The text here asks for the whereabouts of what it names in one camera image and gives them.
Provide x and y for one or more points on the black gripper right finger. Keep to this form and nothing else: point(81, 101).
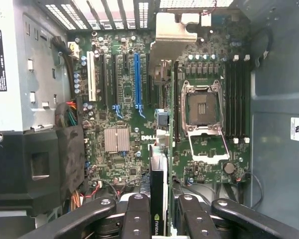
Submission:
point(199, 224)

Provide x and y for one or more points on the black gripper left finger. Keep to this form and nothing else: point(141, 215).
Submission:
point(135, 221)

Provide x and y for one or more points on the RAM slot black clips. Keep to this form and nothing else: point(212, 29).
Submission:
point(240, 99)
point(228, 99)

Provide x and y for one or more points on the RAM slot white clips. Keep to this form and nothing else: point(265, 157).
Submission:
point(246, 99)
point(234, 99)

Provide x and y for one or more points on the blue expansion slot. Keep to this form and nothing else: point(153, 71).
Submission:
point(137, 79)

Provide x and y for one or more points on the white expansion slot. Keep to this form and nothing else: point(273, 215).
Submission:
point(91, 74)

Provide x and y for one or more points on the short black expansion slot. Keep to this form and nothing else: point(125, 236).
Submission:
point(125, 62)

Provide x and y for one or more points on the coin cell battery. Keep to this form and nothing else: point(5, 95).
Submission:
point(229, 168)

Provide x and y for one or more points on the metal socket cover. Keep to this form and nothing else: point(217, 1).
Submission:
point(209, 160)

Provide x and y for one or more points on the silver chipset heatsink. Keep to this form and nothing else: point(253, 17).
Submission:
point(117, 140)

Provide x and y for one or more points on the green motherboard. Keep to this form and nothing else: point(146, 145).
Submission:
point(109, 117)

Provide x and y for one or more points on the CPU socket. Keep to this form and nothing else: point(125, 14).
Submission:
point(201, 107)

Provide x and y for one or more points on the black plastic fan shroud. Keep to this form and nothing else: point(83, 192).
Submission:
point(15, 161)

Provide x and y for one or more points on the grey power supply unit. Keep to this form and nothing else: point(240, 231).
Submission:
point(12, 112)

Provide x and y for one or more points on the black open PC case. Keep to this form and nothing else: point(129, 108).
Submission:
point(276, 74)

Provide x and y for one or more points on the white power connector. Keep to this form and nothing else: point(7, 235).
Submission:
point(73, 49)

